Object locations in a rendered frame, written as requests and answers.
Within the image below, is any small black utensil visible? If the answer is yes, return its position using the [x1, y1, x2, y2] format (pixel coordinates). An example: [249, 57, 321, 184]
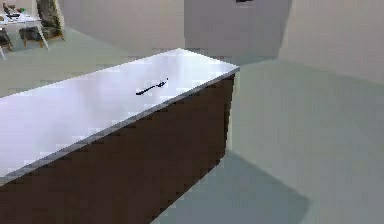
[135, 77, 169, 97]

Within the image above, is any brown counter with white top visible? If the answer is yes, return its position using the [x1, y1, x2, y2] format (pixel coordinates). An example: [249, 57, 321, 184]
[0, 47, 241, 224]

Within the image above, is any dark cushioned wooden chair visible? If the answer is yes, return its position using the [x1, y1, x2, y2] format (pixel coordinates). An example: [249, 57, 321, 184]
[18, 0, 66, 49]
[0, 27, 14, 53]

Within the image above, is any white dining table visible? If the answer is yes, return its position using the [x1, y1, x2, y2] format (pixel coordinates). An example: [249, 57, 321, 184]
[0, 12, 52, 62]

